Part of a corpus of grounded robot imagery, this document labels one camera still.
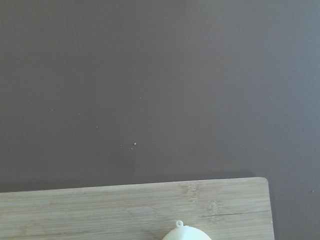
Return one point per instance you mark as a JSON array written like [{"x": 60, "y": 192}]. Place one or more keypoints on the bamboo cutting board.
[{"x": 225, "y": 209}]

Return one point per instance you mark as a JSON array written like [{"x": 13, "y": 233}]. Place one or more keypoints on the white steamed bun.
[{"x": 185, "y": 232}]

